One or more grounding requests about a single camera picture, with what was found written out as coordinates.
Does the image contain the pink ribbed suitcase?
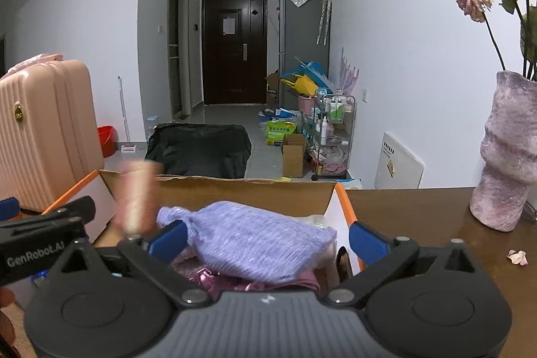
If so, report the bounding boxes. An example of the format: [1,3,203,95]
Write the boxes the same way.
[0,53,105,214]

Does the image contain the dried pink roses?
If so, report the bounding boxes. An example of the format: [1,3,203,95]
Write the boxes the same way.
[455,0,537,82]

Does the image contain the blue and yellow bags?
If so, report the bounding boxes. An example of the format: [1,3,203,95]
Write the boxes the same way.
[280,56,337,97]

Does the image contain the pink plastic bucket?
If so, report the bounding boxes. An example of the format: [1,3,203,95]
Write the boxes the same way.
[297,94,318,116]

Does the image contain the dark brown entrance door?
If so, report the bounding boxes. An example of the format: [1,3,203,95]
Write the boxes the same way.
[201,0,268,106]

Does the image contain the grey refrigerator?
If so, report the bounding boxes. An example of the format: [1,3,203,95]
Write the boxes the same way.
[279,0,331,120]

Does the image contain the large brown cardboard box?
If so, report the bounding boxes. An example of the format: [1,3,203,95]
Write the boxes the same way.
[264,70,281,105]

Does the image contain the fallen pink petal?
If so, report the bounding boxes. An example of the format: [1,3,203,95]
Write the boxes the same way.
[506,248,529,267]

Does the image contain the interior door frame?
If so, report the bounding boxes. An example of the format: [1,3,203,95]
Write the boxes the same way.
[167,0,191,120]

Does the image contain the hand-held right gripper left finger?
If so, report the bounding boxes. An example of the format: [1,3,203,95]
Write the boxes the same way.
[40,220,212,309]

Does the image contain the person's left hand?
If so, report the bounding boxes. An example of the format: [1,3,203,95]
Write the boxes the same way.
[0,286,21,358]

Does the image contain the red cardboard box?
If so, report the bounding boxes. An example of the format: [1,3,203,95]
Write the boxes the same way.
[8,169,364,300]

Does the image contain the small open cardboard box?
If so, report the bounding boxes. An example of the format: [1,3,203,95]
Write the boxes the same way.
[281,133,309,180]

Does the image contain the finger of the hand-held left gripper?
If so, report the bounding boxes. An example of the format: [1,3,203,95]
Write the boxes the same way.
[0,196,97,235]
[0,197,20,221]

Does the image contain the purple cloth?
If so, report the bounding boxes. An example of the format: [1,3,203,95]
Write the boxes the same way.
[156,201,338,284]

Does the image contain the white flat board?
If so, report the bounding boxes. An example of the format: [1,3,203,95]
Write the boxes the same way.
[374,132,426,190]

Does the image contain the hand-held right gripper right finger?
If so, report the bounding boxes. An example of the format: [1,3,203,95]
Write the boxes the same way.
[325,221,480,307]

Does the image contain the pink cloth bundle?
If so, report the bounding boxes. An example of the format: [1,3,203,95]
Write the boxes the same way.
[6,53,64,76]

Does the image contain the red plastic basin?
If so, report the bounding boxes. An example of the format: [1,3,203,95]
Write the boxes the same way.
[97,125,118,158]

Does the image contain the green package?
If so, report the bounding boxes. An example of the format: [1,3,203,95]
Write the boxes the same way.
[266,119,299,147]

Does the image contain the clear plastic container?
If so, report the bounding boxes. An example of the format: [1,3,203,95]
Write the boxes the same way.
[144,114,160,141]

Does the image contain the black duffel bag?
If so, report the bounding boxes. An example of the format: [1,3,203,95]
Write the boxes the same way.
[144,122,253,178]

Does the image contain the purple textured vase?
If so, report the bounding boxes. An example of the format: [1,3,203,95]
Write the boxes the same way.
[469,70,537,233]

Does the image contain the pink satin bonnet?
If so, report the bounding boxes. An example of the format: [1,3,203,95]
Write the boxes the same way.
[172,245,322,293]

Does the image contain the metal trolley cart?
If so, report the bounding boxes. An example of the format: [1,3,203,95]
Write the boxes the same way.
[311,88,357,181]

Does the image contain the hanging folded umbrella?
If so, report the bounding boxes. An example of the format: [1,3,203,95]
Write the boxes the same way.
[316,0,332,47]

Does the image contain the purple feather decoration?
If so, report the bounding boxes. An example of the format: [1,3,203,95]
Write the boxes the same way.
[337,46,361,95]

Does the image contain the white mop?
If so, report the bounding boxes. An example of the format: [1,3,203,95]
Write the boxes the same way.
[117,75,137,154]

